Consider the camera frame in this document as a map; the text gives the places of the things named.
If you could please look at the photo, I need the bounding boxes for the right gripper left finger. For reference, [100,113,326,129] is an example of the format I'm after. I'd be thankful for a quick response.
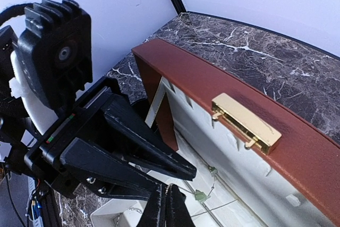
[137,184,166,227]

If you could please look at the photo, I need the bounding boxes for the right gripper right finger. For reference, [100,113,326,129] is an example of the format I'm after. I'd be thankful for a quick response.
[166,184,195,227]

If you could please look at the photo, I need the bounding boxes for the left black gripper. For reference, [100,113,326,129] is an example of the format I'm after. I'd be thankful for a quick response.
[24,77,197,200]

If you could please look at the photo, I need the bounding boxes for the silver necklace green beads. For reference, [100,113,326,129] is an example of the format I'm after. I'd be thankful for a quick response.
[169,169,238,221]

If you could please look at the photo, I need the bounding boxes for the red wooden jewelry box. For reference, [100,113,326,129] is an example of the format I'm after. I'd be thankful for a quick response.
[132,39,339,226]

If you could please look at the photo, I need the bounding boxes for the dark green cup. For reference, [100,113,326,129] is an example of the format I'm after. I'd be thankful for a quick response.
[131,98,150,121]

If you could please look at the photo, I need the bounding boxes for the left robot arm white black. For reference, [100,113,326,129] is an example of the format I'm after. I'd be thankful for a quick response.
[1,0,197,226]

